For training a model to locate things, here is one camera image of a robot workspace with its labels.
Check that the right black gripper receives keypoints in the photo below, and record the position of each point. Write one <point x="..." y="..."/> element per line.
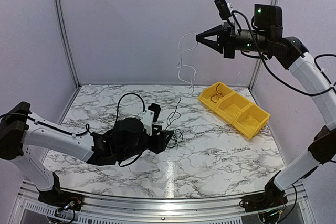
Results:
<point x="221" y="45"/>

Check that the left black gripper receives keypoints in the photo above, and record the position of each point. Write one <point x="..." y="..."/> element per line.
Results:
<point x="160" y="143"/>

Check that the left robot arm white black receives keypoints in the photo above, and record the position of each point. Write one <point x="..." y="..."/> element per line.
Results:
<point x="129" y="138"/>

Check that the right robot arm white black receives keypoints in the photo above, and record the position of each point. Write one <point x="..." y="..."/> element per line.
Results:
<point x="264" y="35"/>

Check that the yellow bin left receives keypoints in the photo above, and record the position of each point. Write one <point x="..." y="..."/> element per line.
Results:
<point x="212" y="95"/>

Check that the yellow bin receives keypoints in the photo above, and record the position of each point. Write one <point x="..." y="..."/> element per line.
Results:
<point x="230" y="106"/>
<point x="250" y="120"/>
<point x="212" y="95"/>

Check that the yellow bin middle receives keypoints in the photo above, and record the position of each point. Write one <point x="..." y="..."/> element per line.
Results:
<point x="230" y="106"/>

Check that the yellow bin right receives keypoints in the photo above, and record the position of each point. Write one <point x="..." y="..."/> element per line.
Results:
<point x="250" y="120"/>

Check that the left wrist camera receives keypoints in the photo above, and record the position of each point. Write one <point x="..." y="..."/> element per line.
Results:
<point x="150" y="116"/>

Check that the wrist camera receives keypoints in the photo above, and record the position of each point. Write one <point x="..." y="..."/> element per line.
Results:
<point x="150" y="116"/>
<point x="224" y="9"/>

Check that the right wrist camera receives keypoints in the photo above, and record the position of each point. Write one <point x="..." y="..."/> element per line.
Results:
<point x="224" y="9"/>

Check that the aluminium front rail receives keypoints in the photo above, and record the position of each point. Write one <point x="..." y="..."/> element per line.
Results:
<point x="114" y="209"/>

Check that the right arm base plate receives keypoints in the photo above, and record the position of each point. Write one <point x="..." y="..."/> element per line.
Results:
<point x="259" y="201"/>

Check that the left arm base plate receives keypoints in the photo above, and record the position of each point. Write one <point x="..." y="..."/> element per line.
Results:
<point x="61" y="199"/>

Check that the left aluminium frame post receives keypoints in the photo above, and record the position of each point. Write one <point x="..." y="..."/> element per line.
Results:
<point x="65" y="43"/>

